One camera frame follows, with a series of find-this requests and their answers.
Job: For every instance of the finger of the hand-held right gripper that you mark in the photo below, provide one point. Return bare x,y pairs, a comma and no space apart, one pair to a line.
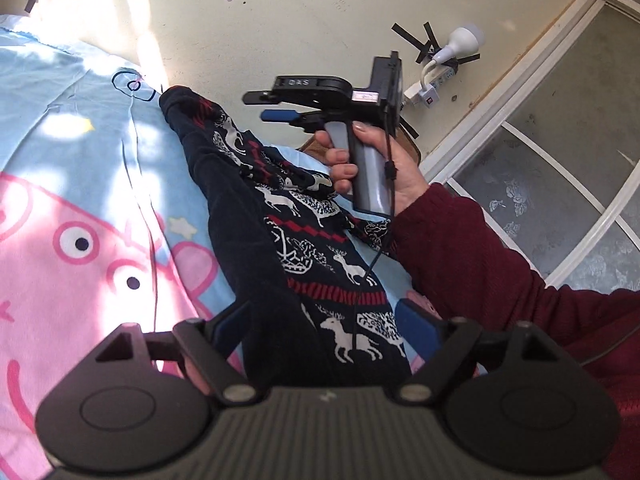
280,115
257,96

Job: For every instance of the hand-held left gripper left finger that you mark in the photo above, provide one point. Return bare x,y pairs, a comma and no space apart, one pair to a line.
232,325

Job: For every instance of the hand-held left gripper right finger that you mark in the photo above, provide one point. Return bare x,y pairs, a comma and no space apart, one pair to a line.
415,327

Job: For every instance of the navy reindeer patterned garment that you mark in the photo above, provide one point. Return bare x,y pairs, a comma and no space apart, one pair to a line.
240,240

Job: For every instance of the person's right forearm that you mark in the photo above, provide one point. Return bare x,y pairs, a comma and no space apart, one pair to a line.
475,270

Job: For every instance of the person's right hand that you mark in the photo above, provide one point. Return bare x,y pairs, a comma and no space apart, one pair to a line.
407,180

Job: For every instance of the white plug adapter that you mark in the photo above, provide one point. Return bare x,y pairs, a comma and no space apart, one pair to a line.
429,96

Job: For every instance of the white bulb lamp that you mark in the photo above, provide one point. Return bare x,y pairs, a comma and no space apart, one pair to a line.
462,40

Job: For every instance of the white framed frosted glass door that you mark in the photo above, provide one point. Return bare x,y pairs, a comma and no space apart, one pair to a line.
560,90

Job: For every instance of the light blue cartoon pig blanket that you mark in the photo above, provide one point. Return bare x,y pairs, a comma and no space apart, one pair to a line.
75,135

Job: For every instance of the white wall charger plug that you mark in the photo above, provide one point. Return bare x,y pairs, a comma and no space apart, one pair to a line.
442,77

